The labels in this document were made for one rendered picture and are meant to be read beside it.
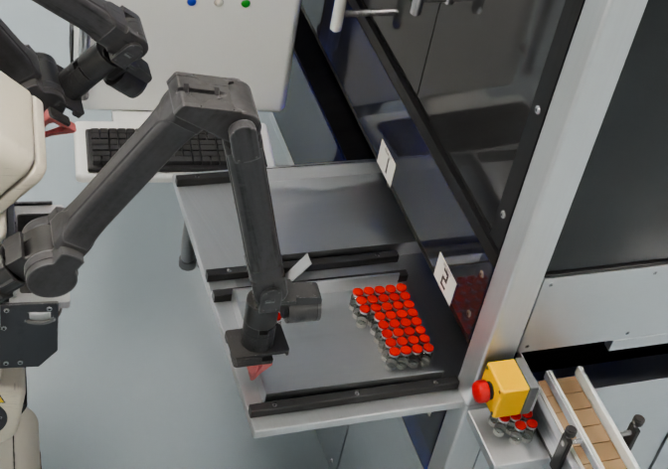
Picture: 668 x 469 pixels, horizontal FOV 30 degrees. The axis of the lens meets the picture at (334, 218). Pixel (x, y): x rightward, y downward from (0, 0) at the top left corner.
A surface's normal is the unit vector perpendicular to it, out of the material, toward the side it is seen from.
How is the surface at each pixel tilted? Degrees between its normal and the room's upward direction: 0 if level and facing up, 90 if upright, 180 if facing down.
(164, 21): 90
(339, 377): 0
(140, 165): 92
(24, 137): 42
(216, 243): 0
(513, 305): 90
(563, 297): 90
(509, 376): 0
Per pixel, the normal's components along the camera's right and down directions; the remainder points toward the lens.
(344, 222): 0.15, -0.74
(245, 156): 0.23, 0.71
